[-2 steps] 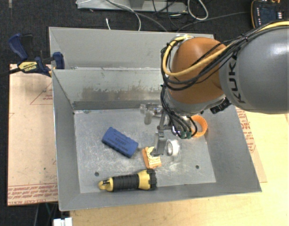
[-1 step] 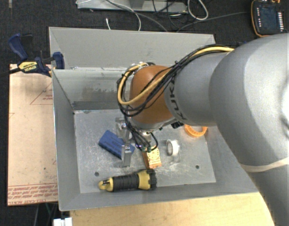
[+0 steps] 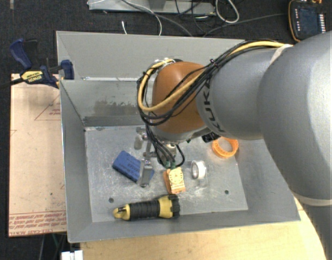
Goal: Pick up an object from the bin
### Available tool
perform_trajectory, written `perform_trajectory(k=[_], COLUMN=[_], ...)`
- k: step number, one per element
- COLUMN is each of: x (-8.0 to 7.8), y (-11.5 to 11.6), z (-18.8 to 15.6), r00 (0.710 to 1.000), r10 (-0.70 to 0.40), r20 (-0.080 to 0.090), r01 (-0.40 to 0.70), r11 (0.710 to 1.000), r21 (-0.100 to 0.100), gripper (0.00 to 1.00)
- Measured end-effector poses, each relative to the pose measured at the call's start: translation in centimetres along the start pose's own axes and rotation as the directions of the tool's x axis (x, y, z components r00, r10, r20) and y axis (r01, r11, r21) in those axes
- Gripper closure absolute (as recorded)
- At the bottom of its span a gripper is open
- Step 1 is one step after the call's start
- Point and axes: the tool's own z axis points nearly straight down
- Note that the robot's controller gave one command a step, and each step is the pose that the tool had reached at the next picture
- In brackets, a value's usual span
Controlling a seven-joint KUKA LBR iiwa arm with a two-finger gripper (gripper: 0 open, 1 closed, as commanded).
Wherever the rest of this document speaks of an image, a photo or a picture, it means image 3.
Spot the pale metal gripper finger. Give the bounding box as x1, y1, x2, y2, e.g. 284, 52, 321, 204
133, 127, 148, 151
139, 158, 154, 189

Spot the blue sponge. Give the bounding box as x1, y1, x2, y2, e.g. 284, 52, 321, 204
112, 150, 156, 184

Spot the orange toy clock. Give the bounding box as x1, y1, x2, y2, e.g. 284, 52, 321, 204
162, 166, 187, 195

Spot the yellow and black flashlight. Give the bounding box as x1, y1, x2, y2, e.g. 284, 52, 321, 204
112, 194, 181, 222

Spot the grey metal bin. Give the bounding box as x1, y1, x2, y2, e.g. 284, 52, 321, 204
56, 30, 301, 244

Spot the white tape roll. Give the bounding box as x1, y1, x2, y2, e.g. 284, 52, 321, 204
190, 160, 208, 180

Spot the brown cardboard board red print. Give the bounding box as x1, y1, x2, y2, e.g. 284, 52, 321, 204
8, 73, 68, 238

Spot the black cylinder on white bracket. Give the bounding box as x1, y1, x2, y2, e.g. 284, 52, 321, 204
201, 133, 221, 144

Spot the orange ring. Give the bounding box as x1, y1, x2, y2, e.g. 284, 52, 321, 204
211, 136, 240, 160

